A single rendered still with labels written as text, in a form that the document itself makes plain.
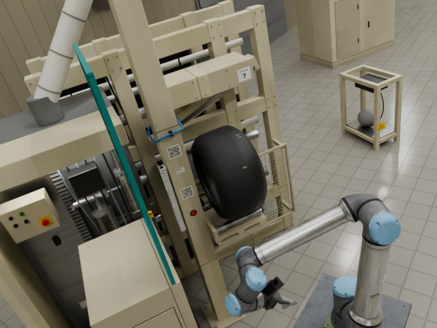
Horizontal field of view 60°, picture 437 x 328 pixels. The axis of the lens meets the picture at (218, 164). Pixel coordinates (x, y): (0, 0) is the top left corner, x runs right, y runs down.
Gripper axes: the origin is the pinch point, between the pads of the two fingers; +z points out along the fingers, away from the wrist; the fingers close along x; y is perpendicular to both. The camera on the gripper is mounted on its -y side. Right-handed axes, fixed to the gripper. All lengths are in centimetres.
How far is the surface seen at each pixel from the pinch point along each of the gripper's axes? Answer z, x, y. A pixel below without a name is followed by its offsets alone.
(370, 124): 278, -157, -42
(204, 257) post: 15, -66, 49
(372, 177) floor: 233, -99, -6
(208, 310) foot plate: 49, -63, 109
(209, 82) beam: -5, -115, -53
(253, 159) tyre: 9, -66, -31
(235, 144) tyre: 2, -78, -33
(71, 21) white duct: -85, -135, -59
